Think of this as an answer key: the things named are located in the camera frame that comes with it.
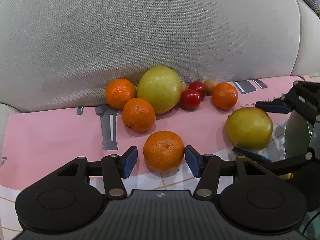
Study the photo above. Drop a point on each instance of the yellow-green guava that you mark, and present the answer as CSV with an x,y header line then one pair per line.
x,y
161,87
249,128

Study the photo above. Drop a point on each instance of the mandarin orange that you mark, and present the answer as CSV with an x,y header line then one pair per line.
x,y
224,96
163,151
138,115
119,92

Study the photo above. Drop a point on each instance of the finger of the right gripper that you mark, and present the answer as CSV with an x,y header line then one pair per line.
x,y
252,154
302,98

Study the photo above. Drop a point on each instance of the green perforated colander bowl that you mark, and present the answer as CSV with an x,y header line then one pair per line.
x,y
297,138

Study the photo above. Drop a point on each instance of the light grey fabric sofa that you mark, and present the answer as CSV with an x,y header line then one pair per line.
x,y
62,53

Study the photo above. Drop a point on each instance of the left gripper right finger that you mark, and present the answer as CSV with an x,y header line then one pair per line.
x,y
205,167

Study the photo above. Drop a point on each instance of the red cherry tomato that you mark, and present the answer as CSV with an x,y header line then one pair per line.
x,y
190,99
199,87

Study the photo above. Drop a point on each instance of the pink checkered lemon cloth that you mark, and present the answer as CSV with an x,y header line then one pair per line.
x,y
36,144

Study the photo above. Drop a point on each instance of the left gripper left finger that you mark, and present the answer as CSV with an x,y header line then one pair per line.
x,y
115,168

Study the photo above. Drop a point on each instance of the tan longan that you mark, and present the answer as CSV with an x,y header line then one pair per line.
x,y
183,87
209,85

